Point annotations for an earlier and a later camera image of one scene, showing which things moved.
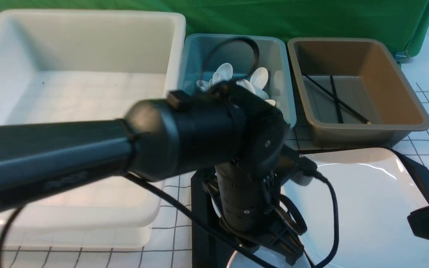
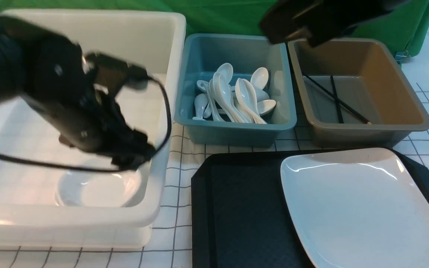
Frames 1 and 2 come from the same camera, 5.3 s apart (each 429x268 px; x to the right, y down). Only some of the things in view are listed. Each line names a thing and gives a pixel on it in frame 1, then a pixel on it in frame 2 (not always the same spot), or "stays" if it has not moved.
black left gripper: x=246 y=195 → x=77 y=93
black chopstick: x=338 y=107 stays
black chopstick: x=336 y=99 stays
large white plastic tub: x=44 y=67 stays
